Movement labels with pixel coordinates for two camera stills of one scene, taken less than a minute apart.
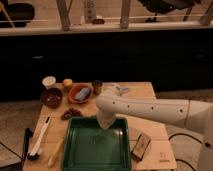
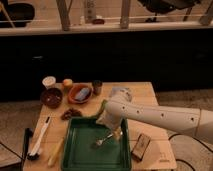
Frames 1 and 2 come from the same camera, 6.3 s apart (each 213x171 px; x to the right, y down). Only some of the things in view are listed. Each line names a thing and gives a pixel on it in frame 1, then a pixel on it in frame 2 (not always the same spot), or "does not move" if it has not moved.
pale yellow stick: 55,152 does not move
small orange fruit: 67,82 does not move
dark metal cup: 97,86 does not move
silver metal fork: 92,139 → 99,141
